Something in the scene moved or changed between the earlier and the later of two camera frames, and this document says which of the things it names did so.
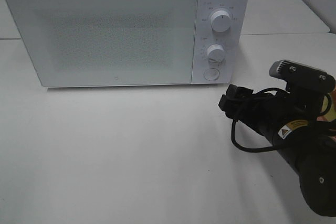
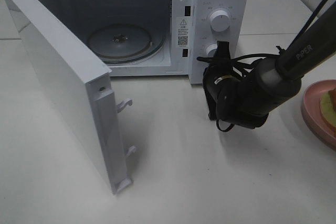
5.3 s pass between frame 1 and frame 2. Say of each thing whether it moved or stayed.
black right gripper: moved
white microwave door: moved
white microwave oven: stayed
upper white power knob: stayed
